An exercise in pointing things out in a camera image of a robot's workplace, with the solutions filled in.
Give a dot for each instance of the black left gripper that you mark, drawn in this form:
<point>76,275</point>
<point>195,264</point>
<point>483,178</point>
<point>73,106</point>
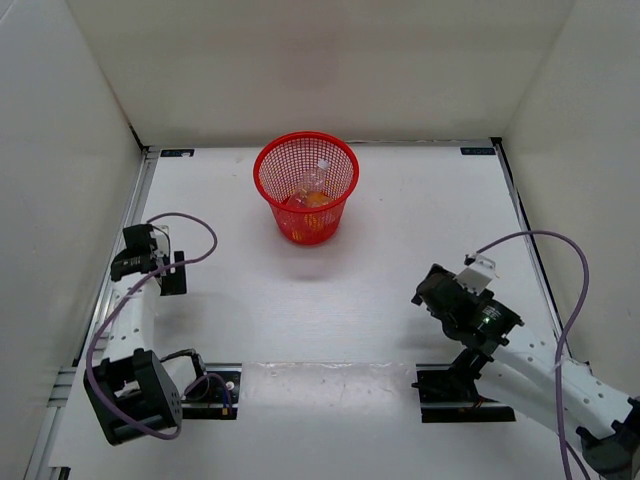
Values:
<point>174,284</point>

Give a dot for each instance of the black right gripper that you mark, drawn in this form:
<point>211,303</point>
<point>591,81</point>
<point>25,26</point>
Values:
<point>473,297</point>

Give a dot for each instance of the orange juice bottle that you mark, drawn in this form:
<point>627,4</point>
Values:
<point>315,200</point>

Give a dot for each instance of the clear plastic bottle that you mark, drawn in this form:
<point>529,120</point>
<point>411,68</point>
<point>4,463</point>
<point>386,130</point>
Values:
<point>313,180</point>

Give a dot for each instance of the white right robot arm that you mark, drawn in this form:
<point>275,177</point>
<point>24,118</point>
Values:
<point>504,361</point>

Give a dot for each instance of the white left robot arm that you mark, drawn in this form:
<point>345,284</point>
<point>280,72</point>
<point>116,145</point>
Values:
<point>129,373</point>

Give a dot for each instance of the red plastic mesh bin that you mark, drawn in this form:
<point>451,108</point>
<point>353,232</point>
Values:
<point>279,168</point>

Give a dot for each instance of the left blue corner label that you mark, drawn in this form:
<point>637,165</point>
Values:
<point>177,153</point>

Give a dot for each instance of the blue corner label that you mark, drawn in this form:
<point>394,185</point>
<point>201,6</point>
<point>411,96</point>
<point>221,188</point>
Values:
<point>177,153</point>
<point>478,151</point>

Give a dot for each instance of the right blue corner label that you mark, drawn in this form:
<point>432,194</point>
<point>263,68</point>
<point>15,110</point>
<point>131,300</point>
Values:
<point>478,151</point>

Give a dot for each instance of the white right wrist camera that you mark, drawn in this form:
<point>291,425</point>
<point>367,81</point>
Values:
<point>478,273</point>

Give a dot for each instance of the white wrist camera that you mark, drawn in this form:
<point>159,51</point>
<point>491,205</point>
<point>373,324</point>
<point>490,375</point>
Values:
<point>162,239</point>
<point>478,273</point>

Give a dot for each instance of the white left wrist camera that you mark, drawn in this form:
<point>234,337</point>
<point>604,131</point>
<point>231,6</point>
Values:
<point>162,239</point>

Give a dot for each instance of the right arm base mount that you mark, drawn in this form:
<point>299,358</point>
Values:
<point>442,403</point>

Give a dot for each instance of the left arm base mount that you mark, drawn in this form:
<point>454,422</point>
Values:
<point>217,396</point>

